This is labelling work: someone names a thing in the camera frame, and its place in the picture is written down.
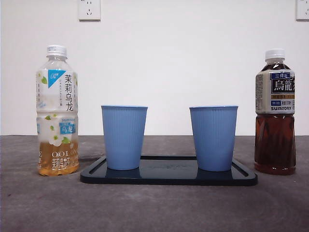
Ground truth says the dark oolong tea bottle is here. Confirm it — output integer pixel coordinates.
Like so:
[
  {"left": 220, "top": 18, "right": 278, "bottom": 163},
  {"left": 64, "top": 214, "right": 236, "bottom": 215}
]
[{"left": 253, "top": 48, "right": 297, "bottom": 176}]

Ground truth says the jasmine tea bottle white label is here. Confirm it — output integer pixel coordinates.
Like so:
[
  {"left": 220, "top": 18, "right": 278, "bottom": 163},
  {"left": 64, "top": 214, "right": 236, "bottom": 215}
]
[{"left": 36, "top": 44, "right": 80, "bottom": 177}]

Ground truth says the white wall socket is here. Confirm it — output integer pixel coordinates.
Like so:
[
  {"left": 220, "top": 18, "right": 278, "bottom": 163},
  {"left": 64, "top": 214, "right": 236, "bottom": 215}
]
[
  {"left": 78, "top": 0, "right": 101, "bottom": 21},
  {"left": 295, "top": 0, "right": 309, "bottom": 21}
]

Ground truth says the blue ribbed plastic cup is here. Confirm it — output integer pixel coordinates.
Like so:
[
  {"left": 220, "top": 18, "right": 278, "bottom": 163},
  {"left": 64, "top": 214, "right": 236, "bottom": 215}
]
[
  {"left": 100, "top": 104, "right": 148, "bottom": 171},
  {"left": 189, "top": 105, "right": 239, "bottom": 172}
]

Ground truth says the dark rectangular tray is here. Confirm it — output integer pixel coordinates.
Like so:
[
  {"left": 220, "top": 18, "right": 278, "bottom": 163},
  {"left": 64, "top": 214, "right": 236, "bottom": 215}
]
[{"left": 80, "top": 155, "right": 258, "bottom": 186}]

